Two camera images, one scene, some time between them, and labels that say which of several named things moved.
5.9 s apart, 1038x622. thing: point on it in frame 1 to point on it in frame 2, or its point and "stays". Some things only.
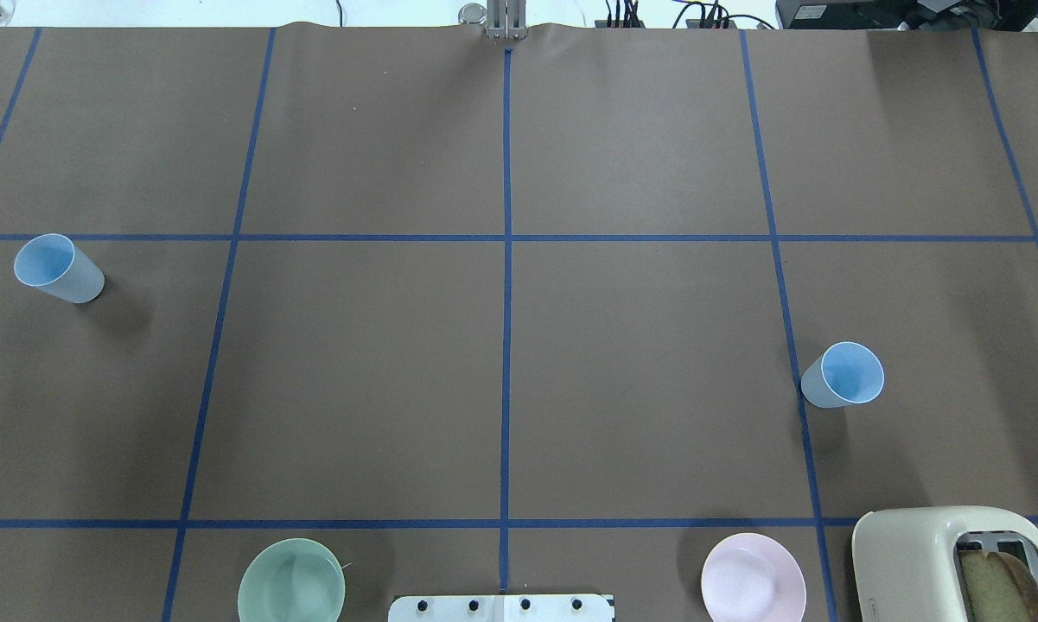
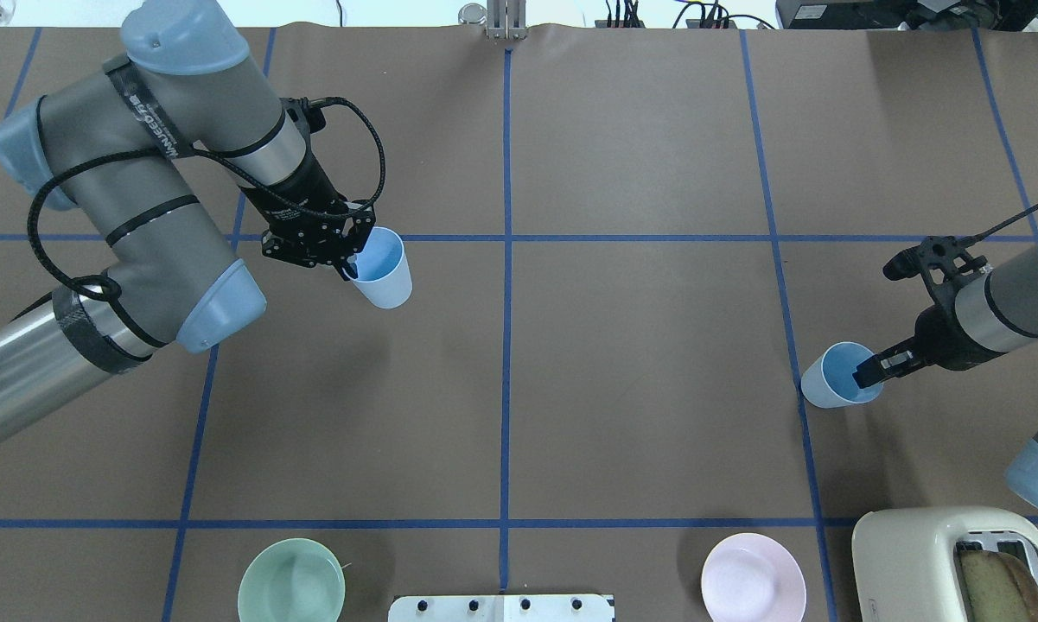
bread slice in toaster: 997,590 stays
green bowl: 292,580 stays
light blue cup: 51,262 to 384,276
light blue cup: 846,373 stays
